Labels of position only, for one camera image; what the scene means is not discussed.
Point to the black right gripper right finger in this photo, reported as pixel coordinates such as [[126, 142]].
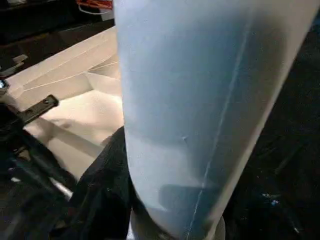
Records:
[[275, 212]]

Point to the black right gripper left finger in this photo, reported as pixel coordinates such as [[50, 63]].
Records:
[[105, 187]]

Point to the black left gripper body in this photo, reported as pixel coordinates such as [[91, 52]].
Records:
[[37, 107]]

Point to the white plastic table top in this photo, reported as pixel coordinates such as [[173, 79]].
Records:
[[70, 107]]

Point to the white plastic table leg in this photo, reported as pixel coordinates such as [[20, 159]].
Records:
[[187, 100]]

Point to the black plastic mat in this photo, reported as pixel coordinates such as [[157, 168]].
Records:
[[295, 112]]

